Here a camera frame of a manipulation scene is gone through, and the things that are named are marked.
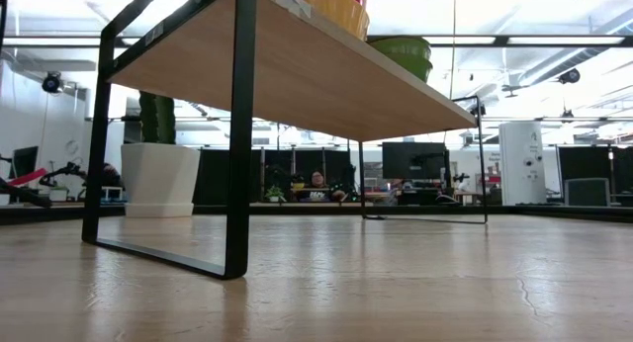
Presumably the grey chair back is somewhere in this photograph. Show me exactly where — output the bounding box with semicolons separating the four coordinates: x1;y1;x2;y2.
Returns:
564;177;611;208

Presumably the black partition wall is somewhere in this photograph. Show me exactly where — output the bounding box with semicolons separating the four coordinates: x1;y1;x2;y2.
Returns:
193;147;353;206

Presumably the black ceiling camera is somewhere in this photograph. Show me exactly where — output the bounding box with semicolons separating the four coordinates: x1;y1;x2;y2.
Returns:
558;67;583;85

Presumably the yellow mini bowl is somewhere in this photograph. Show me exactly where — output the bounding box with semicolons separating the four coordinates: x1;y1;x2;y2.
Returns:
285;0;371;42

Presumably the black monitor on stand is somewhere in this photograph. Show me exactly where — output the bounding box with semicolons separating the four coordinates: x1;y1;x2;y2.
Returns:
9;145;40;181

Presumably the black round ceiling fixture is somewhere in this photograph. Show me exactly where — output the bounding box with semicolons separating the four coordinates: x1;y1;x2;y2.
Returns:
41;71;63;94

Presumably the black partition panel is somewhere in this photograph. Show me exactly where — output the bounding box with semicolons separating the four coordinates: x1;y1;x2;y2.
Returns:
557;144;633;196

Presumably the green mini bowl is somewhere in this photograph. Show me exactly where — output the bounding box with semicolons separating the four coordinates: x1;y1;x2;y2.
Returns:
394;54;435;84
367;37;433;62

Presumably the black computer monitor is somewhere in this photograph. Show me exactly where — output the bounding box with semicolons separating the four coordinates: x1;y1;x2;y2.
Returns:
381;141;449;182

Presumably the white planter pot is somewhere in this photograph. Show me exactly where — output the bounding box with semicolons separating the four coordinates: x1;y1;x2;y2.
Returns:
120;142;202;218

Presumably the green cactus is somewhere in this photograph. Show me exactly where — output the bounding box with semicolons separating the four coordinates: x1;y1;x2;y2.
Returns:
137;90;178;146

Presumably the person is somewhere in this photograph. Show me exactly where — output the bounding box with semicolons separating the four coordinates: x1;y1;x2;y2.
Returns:
305;169;331;203

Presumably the small potted plant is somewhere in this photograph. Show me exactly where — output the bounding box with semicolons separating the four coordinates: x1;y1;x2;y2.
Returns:
264;184;287;204

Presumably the wooden shelf black metal frame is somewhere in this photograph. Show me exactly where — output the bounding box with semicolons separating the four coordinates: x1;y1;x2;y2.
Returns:
81;0;489;281

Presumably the white cylindrical machine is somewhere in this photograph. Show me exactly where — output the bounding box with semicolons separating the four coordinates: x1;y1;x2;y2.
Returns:
497;121;546;207

